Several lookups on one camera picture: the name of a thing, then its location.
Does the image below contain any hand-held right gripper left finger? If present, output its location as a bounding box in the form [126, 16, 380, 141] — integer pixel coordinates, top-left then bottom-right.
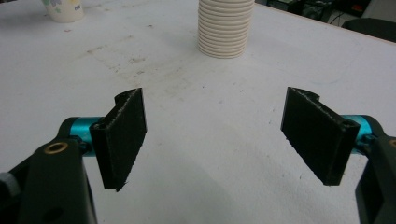
[68, 87, 149, 193]

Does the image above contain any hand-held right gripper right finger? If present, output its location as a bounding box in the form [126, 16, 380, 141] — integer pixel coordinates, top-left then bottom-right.
[280, 86, 374, 187]

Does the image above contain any stack of white paper cups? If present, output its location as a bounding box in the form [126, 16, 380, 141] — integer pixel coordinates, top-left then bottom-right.
[196, 0, 256, 60]

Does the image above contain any floral paper cup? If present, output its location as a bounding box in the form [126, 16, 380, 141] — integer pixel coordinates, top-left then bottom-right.
[41, 0, 86, 24]

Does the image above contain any white foam mat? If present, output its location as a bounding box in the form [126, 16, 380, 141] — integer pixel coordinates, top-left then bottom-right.
[0, 0, 396, 224]

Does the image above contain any black round stool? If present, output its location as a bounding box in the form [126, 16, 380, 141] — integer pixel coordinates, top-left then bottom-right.
[341, 17, 396, 44]

